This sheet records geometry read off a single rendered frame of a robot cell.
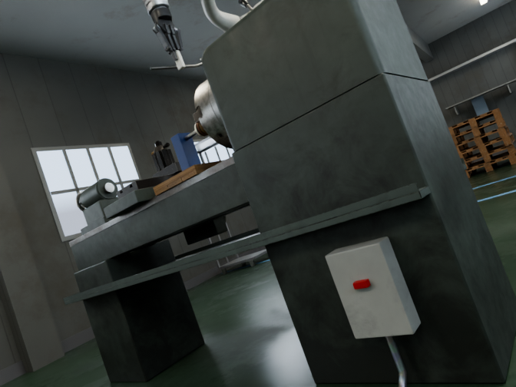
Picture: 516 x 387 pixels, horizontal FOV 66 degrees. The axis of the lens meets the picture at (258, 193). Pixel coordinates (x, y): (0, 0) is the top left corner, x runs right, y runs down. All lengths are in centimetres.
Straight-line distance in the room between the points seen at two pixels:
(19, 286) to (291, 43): 367
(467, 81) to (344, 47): 1062
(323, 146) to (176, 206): 81
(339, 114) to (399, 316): 59
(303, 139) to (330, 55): 26
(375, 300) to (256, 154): 60
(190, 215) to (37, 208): 328
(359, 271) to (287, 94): 58
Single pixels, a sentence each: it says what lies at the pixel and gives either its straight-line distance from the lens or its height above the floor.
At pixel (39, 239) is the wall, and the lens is 476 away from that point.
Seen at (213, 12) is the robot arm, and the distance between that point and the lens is 190.
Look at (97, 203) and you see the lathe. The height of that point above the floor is 101.
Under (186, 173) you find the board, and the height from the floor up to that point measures 89.
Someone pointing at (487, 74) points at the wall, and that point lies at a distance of 1175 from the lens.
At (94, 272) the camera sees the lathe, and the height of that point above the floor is 64.
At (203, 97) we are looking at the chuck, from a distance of 161.
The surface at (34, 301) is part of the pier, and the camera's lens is 443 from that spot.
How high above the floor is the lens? 62
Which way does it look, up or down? 3 degrees up
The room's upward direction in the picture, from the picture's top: 20 degrees counter-clockwise
